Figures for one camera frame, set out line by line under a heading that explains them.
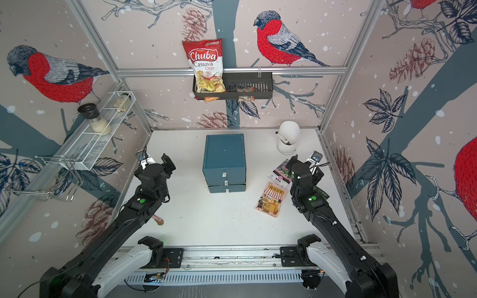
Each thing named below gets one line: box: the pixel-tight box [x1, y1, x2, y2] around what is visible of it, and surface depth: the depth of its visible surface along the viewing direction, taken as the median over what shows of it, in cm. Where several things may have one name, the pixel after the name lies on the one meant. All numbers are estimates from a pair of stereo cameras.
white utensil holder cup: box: [277, 121, 301, 156], surface depth 105 cm
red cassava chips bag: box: [181, 38, 227, 103], surface depth 85 cm
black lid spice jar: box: [77, 103, 113, 136], surface depth 73 cm
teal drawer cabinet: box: [202, 133, 247, 194], surface depth 84 cm
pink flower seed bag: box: [267, 158, 293, 189], surface depth 100 cm
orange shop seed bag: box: [254, 180, 289, 219], surface depth 92 cm
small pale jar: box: [113, 93, 132, 113], surface depth 87 cm
